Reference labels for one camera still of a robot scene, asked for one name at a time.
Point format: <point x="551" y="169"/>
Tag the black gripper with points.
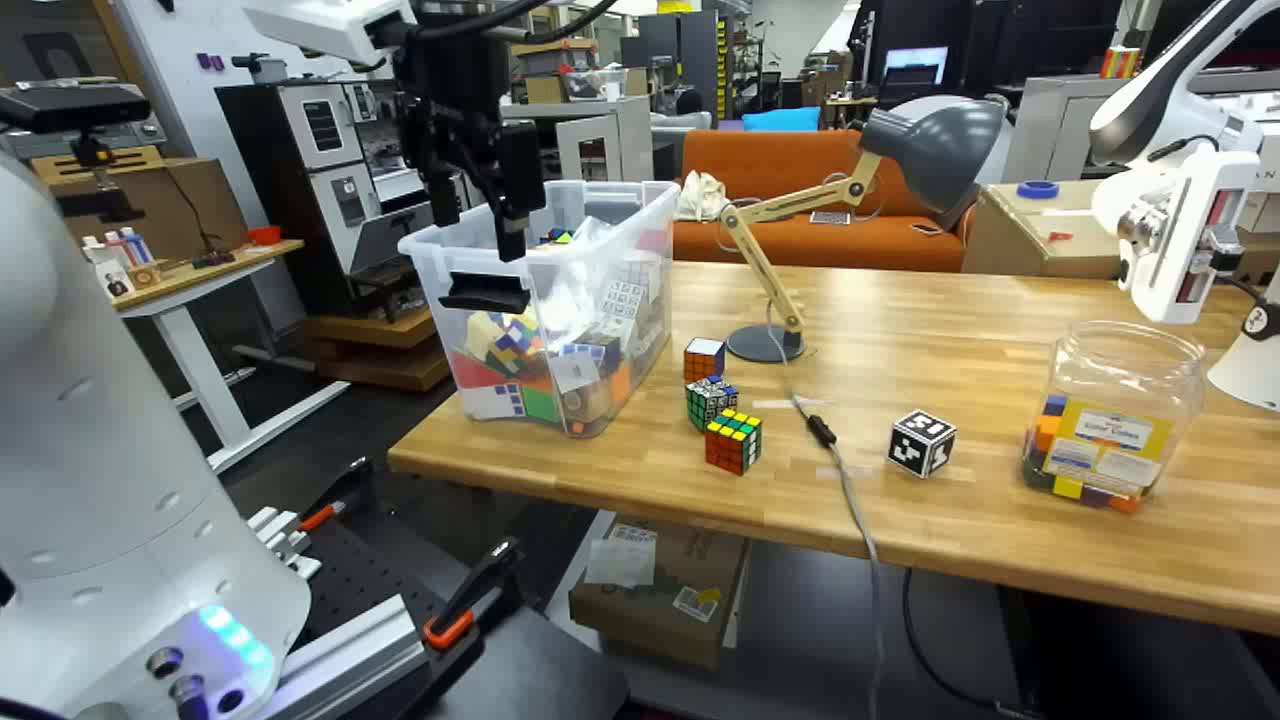
<point x="448" y="123"/>

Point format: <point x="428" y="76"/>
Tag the red yellow green rubik's cube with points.
<point x="735" y="440"/>

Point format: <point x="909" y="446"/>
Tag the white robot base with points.
<point x="137" y="588"/>

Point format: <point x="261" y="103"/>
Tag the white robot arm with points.
<point x="365" y="34"/>

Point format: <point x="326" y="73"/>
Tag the clear plastic storage box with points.
<point x="569" y="331"/>

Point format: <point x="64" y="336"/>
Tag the orange white rubik's cube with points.
<point x="700" y="359"/>

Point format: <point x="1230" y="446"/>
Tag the small green blue rubik's cube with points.
<point x="704" y="401"/>

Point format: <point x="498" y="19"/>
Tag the cardboard box under table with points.
<point x="663" y="588"/>

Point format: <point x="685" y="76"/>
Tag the black white patterned cube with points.
<point x="922" y="440"/>

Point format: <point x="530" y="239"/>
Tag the cardboard box with blue lid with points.
<point x="1037" y="239"/>

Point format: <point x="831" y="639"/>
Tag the black white equipment cabinet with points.
<point x="330" y="172"/>

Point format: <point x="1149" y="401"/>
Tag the orange sofa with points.
<point x="889" y="230"/>

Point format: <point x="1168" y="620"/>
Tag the black orange clamp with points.
<point x="486" y="588"/>

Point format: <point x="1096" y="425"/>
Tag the grey wooden desk lamp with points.
<point x="943" y="147"/>

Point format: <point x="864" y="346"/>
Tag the clear jar with blocks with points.
<point x="1113" y="409"/>

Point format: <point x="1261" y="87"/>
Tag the black camera on tripod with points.
<point x="79" y="109"/>

